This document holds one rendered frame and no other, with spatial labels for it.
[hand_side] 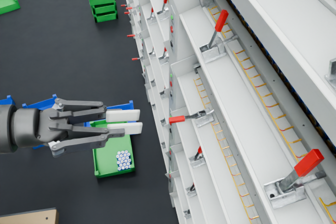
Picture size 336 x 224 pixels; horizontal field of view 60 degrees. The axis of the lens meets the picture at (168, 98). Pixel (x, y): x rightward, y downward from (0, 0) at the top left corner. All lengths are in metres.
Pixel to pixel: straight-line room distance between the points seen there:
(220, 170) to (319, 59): 0.39
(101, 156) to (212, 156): 1.08
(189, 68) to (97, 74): 1.41
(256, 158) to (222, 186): 0.20
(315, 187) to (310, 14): 0.20
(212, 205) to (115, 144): 0.97
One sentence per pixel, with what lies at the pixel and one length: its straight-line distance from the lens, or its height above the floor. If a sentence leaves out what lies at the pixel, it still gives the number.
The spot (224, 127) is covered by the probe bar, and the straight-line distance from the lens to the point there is 0.62.
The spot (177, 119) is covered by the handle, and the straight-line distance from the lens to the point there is 0.64.
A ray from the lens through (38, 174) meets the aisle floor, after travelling 1.73.
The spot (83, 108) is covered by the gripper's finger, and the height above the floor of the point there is 0.94.
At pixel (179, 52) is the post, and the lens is 0.72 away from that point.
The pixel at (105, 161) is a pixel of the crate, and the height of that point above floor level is 0.03.
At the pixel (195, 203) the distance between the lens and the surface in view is 0.98.
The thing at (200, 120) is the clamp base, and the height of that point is 0.89.
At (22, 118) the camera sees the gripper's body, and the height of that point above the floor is 0.99.
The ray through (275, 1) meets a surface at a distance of 0.32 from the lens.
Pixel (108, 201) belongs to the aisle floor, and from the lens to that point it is 1.55.
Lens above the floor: 1.40
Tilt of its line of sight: 48 degrees down
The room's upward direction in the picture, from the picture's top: straight up
